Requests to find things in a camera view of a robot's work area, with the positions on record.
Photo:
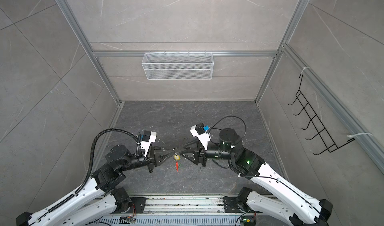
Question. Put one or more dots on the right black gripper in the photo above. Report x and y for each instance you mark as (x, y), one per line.
(200, 156)

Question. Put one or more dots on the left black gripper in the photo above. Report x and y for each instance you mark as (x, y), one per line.
(154, 157)

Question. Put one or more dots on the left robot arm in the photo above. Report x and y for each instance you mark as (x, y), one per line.
(98, 195)

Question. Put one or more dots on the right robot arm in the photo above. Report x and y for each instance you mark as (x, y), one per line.
(291, 205)

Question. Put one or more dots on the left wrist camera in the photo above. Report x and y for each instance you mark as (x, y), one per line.
(146, 140)

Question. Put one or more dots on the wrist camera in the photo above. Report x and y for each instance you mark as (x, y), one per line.
(146, 140)
(201, 132)

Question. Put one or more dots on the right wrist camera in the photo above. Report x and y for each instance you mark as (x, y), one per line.
(201, 132)

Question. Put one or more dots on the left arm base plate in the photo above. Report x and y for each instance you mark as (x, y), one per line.
(136, 205)

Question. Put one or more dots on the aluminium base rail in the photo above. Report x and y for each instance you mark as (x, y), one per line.
(185, 211)

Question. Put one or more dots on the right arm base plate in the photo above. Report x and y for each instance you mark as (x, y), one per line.
(234, 204)

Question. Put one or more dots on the white wire mesh basket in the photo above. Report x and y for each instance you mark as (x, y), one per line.
(178, 66)

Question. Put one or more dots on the black wire hook rack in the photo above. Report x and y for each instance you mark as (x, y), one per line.
(314, 121)

